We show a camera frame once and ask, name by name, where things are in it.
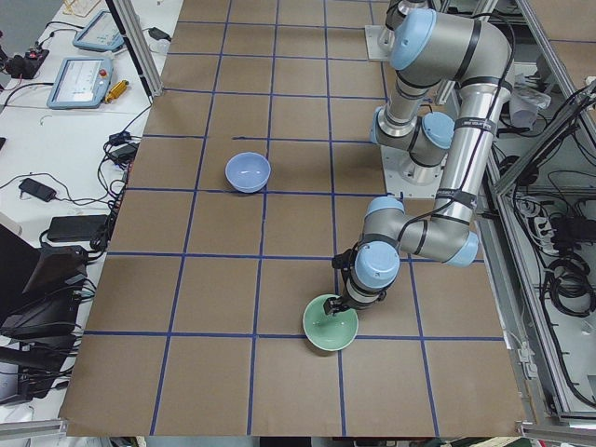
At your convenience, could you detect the aluminium frame post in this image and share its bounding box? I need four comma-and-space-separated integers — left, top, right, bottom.
106, 0, 163, 98

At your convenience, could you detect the black smartphone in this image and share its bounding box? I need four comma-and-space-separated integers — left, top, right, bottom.
19, 178, 57, 202

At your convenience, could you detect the green bowl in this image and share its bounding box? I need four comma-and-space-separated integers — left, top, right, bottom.
303, 294, 359, 351

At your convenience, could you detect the far teach pendant tablet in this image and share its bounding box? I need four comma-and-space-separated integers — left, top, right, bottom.
73, 9, 124, 52

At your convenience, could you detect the near teach pendant tablet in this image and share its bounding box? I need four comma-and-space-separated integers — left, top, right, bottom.
47, 57, 114, 110

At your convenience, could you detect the aluminium frame rail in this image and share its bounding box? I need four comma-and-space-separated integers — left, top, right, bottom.
476, 185, 562, 426

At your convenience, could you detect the black laptop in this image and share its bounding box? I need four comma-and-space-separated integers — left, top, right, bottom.
1, 226, 88, 339

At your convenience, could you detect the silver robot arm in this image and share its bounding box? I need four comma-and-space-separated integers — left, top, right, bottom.
323, 1, 514, 315

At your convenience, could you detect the black power brick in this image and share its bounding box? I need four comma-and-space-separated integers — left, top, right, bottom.
47, 214, 108, 242

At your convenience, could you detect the blue bowl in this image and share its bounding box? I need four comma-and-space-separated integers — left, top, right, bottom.
224, 152, 271, 194

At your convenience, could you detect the teach pendant tablet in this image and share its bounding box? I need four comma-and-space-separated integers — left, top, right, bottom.
73, 9, 124, 52
47, 57, 114, 110

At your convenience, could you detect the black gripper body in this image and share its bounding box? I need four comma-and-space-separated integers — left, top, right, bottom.
332, 249, 360, 312

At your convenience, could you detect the yellow cylindrical tool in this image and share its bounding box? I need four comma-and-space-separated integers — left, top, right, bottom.
104, 79, 129, 103

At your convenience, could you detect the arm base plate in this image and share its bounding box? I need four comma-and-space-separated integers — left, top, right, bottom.
364, 25, 395, 61
380, 145, 445, 199

